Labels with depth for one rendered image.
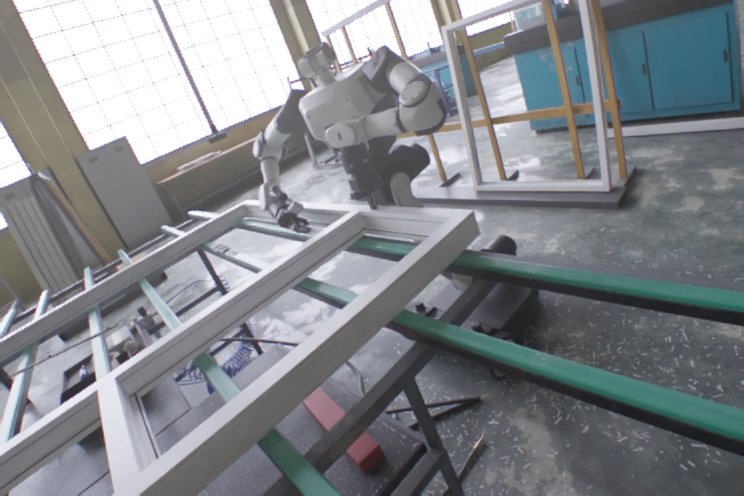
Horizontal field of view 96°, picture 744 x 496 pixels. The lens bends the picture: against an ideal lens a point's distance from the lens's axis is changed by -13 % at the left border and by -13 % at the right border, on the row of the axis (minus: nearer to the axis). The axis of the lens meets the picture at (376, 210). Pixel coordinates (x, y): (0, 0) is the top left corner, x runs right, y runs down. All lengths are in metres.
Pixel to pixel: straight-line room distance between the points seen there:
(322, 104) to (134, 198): 7.15
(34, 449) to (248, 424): 0.56
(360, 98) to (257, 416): 0.92
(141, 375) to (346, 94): 0.95
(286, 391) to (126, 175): 7.67
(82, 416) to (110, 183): 7.26
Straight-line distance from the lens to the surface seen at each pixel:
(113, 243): 8.35
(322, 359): 0.73
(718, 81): 4.33
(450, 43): 3.40
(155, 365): 1.08
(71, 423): 1.11
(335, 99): 1.25
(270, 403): 0.71
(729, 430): 0.59
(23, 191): 8.24
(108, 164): 8.22
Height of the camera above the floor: 1.33
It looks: 19 degrees down
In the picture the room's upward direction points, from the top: 21 degrees counter-clockwise
